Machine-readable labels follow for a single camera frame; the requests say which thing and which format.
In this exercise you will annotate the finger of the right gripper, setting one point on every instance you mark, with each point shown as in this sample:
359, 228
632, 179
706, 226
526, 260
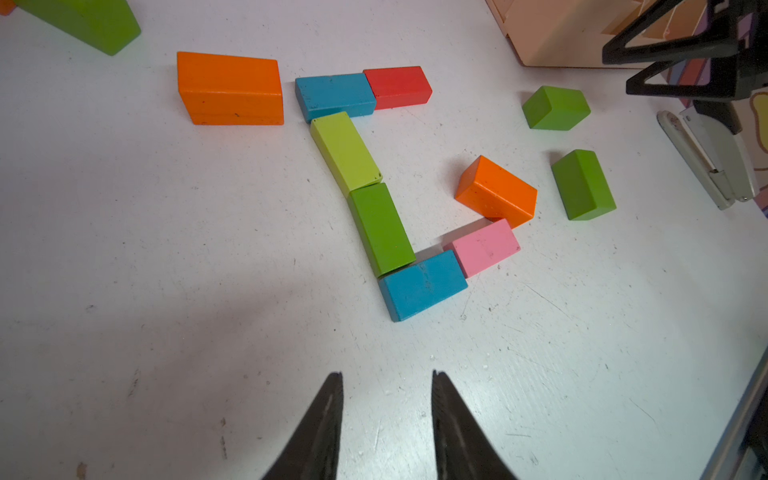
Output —
719, 79
675, 31

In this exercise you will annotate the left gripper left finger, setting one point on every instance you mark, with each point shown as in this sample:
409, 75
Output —
312, 452

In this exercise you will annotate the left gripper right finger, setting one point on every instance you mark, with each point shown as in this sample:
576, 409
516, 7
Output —
462, 450

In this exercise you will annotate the teal block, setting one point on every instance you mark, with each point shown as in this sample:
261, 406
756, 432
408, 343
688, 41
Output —
416, 288
320, 96

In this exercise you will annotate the pink block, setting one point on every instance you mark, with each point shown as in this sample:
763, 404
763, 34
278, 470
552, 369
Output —
484, 248

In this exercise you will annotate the light green block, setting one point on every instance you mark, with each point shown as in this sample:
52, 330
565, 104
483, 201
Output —
344, 152

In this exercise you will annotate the red block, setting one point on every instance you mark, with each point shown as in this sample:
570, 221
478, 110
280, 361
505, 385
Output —
398, 86

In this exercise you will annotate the orange block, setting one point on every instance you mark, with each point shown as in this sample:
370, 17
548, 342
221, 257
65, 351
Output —
230, 90
495, 193

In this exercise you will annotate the grey stapler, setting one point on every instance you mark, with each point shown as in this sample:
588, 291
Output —
709, 137

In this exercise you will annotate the aluminium front rail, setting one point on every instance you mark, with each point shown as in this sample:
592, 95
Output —
741, 452

